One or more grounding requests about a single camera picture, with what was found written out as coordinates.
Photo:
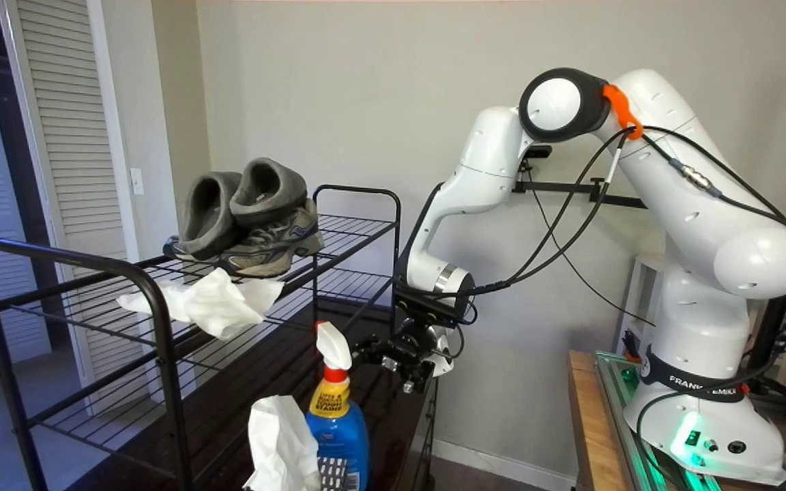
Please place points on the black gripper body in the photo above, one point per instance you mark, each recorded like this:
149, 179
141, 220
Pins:
415, 344

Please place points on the blue spray bottle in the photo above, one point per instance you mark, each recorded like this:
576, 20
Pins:
340, 437

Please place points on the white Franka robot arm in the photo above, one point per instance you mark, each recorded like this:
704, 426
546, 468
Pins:
730, 254

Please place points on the perforated metal stand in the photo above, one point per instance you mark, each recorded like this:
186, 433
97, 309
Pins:
335, 477

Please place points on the white crumpled cloth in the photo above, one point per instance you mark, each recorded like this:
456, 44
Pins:
220, 305

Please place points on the grey slip-on shoe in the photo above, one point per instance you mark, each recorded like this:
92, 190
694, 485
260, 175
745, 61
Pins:
205, 213
272, 213

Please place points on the light wooden table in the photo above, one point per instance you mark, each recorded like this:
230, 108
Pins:
594, 426

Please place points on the white louvered closet door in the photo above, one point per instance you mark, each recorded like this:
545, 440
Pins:
67, 182

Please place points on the white wall box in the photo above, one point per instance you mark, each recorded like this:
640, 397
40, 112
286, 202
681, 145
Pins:
640, 305

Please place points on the white light switch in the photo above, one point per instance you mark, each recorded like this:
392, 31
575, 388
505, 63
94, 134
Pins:
138, 182

